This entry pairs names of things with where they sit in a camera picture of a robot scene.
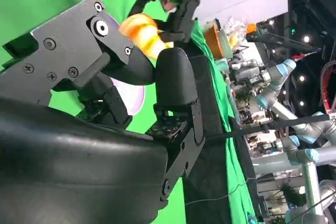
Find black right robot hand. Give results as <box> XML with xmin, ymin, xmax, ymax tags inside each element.
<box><xmin>0</xmin><ymin>0</ymin><xmax>206</xmax><ymax>224</ymax></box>

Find orange white toy bread roll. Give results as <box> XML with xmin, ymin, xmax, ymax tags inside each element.
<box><xmin>118</xmin><ymin>13</ymin><xmax>174</xmax><ymax>60</ymax></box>

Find person's hand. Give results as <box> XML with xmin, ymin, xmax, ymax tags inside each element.
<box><xmin>160</xmin><ymin>0</ymin><xmax>178</xmax><ymax>13</ymax></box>

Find orange box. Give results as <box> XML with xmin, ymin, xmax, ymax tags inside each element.
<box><xmin>204</xmin><ymin>20</ymin><xmax>227</xmax><ymax>59</ymax></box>

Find lilac plate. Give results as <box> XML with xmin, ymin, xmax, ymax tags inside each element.
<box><xmin>103</xmin><ymin>15</ymin><xmax>145</xmax><ymax>116</ymax></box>

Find black backdrop cloth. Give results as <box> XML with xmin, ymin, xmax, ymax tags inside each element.
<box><xmin>181</xmin><ymin>48</ymin><xmax>259</xmax><ymax>224</ymax></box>

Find black metal rod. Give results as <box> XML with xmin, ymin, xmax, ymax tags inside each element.
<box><xmin>207</xmin><ymin>113</ymin><xmax>330</xmax><ymax>141</ymax></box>

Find red hose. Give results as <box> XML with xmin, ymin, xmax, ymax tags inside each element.
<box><xmin>320</xmin><ymin>61</ymin><xmax>336</xmax><ymax>114</ymax></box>

